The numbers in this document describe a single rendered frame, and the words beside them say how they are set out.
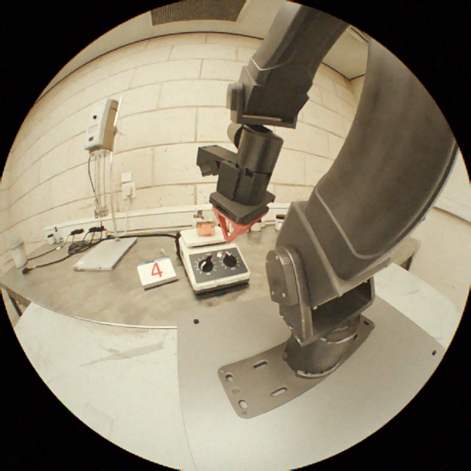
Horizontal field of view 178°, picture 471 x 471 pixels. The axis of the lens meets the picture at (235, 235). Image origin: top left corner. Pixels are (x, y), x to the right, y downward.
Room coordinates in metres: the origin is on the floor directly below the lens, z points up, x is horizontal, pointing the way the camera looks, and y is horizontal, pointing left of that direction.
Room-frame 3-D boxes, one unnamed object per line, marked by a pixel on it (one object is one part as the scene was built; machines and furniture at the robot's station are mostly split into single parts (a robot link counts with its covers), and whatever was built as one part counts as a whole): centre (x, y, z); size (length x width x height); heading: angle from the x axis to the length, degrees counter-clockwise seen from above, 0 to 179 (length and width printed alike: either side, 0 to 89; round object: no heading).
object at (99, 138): (0.44, 0.50, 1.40); 0.15 x 0.11 x 0.24; 14
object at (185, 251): (0.39, 0.07, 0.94); 0.22 x 0.13 x 0.08; 25
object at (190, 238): (0.42, 0.08, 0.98); 0.12 x 0.12 x 0.01; 25
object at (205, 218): (0.40, 0.08, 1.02); 0.06 x 0.05 x 0.08; 149
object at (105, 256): (0.46, 0.50, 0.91); 0.30 x 0.20 x 0.01; 14
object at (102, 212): (0.46, 0.50, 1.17); 0.07 x 0.07 x 0.25
